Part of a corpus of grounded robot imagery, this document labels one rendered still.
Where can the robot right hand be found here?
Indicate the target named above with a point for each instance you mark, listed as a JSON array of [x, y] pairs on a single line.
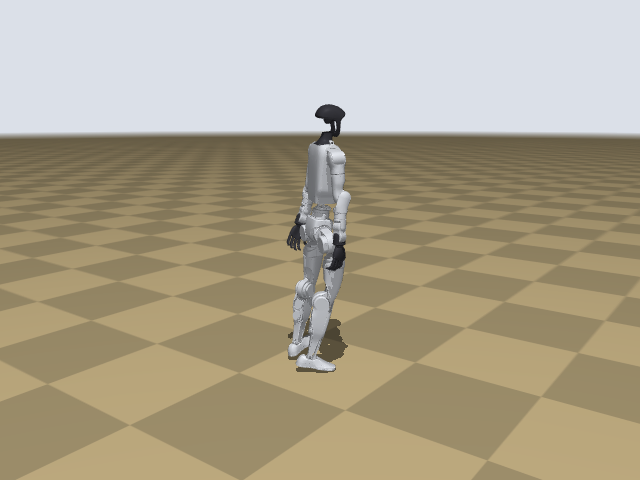
[[338, 254]]

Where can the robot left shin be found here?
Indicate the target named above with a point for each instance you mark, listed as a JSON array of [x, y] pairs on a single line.
[[301, 312]]

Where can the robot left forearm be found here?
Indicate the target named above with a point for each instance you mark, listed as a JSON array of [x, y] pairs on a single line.
[[305, 208]]

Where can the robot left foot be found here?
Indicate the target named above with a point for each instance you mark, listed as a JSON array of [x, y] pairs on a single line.
[[294, 349]]

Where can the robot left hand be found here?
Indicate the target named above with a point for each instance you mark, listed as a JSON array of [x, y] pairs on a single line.
[[295, 233]]

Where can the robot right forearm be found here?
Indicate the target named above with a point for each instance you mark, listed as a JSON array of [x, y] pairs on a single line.
[[340, 210]]

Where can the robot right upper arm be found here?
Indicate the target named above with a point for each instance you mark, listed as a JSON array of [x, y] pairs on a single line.
[[336, 160]]

